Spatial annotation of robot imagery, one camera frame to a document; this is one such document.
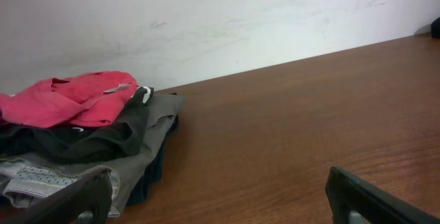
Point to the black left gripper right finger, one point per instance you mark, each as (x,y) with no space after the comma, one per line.
(354,200)

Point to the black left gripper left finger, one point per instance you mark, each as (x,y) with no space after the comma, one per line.
(88,200)

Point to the black t-shirt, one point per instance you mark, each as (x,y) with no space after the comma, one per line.
(435,28)

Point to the black folded garment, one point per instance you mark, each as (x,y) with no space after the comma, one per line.
(71,144)

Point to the dark navy folded garment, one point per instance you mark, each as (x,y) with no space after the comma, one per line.
(152,173)

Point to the grey folded garment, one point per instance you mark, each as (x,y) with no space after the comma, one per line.
(27,179)

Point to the red folded shirt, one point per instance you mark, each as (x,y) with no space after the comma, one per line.
(90,100)

